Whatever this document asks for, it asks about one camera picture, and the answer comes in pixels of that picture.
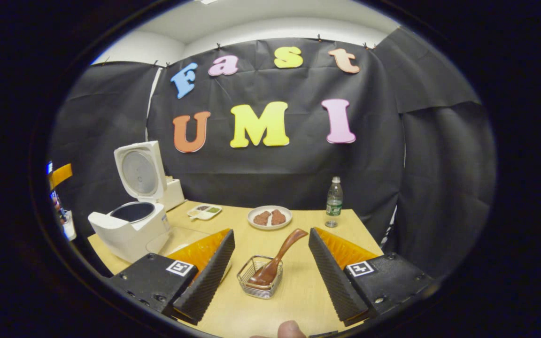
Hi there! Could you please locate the black backdrop cloth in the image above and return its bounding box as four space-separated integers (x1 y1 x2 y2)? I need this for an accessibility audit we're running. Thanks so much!
47 26 496 277

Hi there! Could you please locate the white divided seasoning dish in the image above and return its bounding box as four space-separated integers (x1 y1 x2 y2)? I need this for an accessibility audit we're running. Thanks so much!
187 204 223 221

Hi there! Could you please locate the wire chopstick holder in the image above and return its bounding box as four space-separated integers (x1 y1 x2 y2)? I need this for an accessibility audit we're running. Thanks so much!
237 255 284 300

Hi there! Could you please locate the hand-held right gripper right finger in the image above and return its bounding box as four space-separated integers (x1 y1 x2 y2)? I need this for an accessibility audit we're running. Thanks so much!
309 227 435 328

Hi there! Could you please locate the clear plastic water bottle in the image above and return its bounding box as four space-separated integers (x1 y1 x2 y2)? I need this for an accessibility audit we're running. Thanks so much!
325 177 344 228

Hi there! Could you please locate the white toaster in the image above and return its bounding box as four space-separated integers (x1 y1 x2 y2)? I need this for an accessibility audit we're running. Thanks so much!
165 176 185 212

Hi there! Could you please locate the clear plastic box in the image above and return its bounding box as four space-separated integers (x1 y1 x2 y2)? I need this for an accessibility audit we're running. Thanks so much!
146 227 212 256

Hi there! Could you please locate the white rice cooker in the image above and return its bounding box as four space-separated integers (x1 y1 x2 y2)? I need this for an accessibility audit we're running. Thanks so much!
88 141 172 263

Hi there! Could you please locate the brown wooden spoon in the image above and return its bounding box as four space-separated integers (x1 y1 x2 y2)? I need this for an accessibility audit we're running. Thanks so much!
248 229 309 286

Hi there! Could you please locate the white round plate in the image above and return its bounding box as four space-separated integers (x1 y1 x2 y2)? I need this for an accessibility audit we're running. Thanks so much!
247 205 293 230

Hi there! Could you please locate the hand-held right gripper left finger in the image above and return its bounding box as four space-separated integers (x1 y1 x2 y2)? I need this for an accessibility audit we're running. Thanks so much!
108 229 236 325

